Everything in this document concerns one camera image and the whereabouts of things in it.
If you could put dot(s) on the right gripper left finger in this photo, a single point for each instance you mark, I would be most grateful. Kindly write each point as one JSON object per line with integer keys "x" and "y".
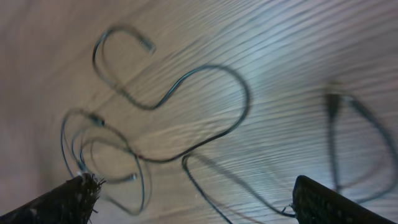
{"x": 70, "y": 203}

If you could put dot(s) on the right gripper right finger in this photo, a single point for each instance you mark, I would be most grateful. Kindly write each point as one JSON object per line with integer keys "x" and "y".
{"x": 313, "y": 203}

